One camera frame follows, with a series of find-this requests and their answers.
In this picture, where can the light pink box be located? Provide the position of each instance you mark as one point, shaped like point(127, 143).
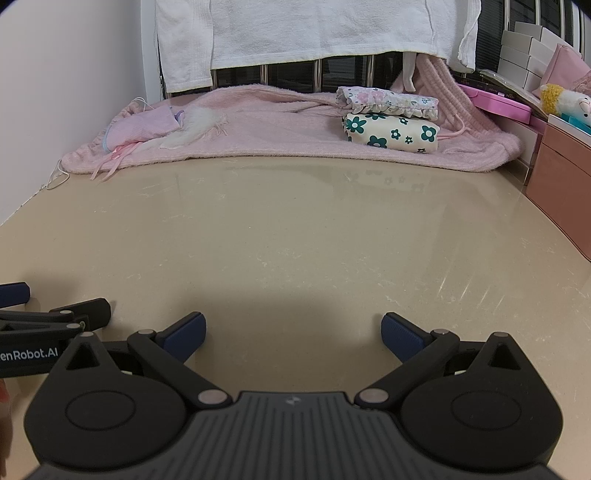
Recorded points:
point(531, 138)

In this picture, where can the pink fuzzy blanket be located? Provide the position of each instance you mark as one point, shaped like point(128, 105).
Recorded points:
point(277, 127)

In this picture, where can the white and teal box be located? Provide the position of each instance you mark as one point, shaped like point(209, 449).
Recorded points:
point(570, 123)

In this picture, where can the yellow white plush toy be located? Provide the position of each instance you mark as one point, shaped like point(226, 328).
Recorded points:
point(565, 99)

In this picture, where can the brown cardboard box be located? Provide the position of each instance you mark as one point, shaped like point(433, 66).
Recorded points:
point(561, 184)

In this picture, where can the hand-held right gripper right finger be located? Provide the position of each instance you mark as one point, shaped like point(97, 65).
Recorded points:
point(400, 334)

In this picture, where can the dark flat packets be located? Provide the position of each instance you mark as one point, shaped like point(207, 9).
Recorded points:
point(512, 83)

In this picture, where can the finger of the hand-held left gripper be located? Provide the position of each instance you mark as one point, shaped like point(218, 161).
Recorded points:
point(14, 295)
point(94, 311)

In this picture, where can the metal railing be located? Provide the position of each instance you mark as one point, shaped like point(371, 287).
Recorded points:
point(317, 70)

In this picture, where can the white hanging shirt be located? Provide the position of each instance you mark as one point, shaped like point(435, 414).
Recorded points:
point(300, 27)

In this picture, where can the ruffled floral folded cloth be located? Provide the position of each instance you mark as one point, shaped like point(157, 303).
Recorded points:
point(388, 99)

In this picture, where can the green flower folded cloth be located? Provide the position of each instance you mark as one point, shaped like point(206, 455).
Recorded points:
point(392, 134)

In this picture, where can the pink and blue garment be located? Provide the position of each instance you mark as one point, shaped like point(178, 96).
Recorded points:
point(143, 124)

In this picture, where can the pink ribbon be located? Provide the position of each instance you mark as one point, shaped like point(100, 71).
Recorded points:
point(113, 159)

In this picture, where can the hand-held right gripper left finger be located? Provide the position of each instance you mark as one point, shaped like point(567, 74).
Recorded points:
point(187, 333)

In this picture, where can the pink flat box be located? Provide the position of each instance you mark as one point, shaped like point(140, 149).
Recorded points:
point(496, 105)

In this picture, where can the white fluffy fabric piece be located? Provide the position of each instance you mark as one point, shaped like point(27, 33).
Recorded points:
point(194, 127)

